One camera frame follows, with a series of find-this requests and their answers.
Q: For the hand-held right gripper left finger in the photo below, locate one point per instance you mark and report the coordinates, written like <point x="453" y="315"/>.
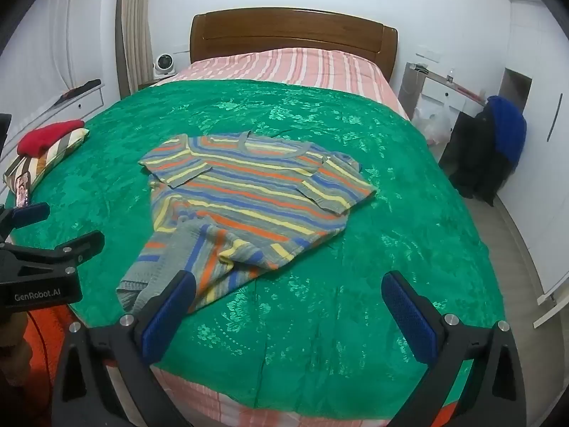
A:
<point x="166" y="320"/>

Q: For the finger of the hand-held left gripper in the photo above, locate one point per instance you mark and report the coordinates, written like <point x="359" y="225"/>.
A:
<point x="66" y="253"/>
<point x="31" y="214"/>

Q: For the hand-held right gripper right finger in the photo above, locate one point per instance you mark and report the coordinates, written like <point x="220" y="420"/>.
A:
<point x="409" y="316"/>

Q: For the striped knit sweater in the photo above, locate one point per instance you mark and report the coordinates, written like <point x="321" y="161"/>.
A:
<point x="249" y="187"/>

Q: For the chair with black clothes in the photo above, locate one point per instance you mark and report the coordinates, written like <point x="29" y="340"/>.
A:
<point x="475" y="155"/>

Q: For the pink phone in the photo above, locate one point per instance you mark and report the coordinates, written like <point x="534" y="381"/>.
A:
<point x="22" y="189"/>

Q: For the orange cloth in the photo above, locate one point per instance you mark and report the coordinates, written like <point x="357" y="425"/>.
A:
<point x="49" y="333"/>

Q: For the striped pillow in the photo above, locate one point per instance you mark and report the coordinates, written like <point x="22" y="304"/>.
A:
<point x="53" y="153"/>

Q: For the red cloth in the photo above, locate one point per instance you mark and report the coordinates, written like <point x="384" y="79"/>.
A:
<point x="46" y="135"/>

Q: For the green blanket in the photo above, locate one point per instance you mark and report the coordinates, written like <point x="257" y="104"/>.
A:
<point x="400" y="231"/>

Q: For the white drawer cabinet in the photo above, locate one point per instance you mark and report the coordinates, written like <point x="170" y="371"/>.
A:
<point x="66" y="102"/>

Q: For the wooden nightstand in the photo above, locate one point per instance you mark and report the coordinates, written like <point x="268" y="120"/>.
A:
<point x="155" y="83"/>

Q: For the clear plastic bag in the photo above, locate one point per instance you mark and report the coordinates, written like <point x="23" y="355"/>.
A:
<point x="433" y="124"/>

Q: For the small white fan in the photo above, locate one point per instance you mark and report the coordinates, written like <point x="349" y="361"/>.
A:
<point x="163" y="64"/>

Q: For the blue garment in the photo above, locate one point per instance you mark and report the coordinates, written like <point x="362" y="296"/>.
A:
<point x="506" y="129"/>

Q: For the beige curtain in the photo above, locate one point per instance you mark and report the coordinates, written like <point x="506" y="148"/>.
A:
<point x="133" y="22"/>

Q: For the white wardrobe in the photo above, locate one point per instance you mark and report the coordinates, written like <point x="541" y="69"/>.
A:
<point x="546" y="142"/>

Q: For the white desk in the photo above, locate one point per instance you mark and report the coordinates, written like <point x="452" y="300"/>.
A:
<point x="444" y="89"/>

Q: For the pink striped bed sheet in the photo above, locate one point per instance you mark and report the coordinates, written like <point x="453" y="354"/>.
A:
<point x="289" y="64"/>

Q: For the wooden bed headboard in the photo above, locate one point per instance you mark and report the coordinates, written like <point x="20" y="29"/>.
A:
<point x="289" y="31"/>

